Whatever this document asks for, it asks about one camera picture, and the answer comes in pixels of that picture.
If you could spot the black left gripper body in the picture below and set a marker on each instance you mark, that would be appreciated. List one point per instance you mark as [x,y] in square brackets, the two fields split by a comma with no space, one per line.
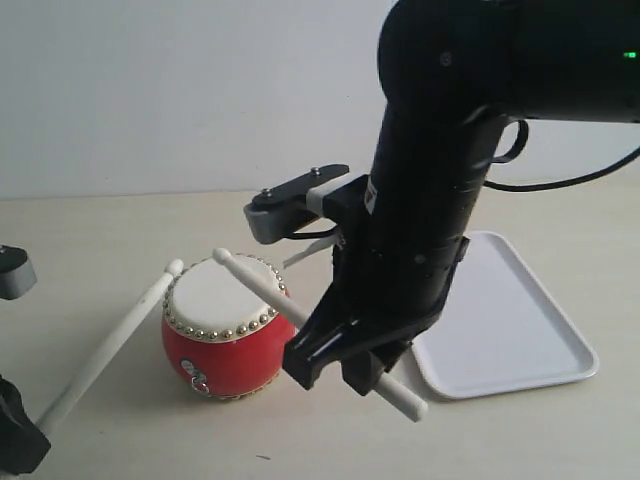
[23,445]

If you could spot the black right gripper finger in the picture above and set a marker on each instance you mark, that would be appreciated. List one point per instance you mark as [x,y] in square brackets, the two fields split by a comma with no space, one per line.
[362,371]
[330,335]

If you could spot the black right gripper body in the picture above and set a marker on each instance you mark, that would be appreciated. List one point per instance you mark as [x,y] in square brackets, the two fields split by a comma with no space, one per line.
[400,246]

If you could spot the white drumstick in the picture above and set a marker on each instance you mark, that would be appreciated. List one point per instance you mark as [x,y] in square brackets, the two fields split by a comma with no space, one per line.
[88,373]
[391,390]

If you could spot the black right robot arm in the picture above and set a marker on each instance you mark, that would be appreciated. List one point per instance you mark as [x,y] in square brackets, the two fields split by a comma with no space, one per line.
[454,74]

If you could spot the small red drum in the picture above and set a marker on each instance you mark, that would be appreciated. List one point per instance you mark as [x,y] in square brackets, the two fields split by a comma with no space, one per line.
[221,339]

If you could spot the white plastic tray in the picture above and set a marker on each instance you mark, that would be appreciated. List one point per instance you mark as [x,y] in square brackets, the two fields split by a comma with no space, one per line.
[500,331]

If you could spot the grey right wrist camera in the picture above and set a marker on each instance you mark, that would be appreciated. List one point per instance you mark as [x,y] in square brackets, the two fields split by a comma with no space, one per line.
[278,212]

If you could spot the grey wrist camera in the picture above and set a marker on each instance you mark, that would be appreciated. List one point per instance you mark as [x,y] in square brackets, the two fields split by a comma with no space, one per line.
[17,272]
[278,212]

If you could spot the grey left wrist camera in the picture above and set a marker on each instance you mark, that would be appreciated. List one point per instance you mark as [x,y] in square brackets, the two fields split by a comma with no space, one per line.
[17,272]

